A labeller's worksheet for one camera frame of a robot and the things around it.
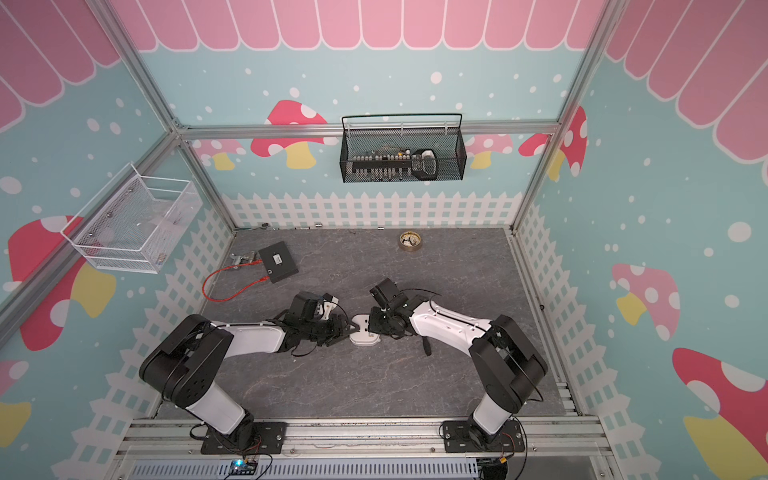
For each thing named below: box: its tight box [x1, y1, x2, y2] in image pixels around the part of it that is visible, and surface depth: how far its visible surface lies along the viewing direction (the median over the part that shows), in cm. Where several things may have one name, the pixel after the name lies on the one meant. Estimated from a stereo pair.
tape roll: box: [398, 231, 422, 251], surface depth 118 cm
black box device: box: [258, 241, 299, 284], surface depth 110 cm
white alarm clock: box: [349, 314, 381, 346], surface depth 90 cm
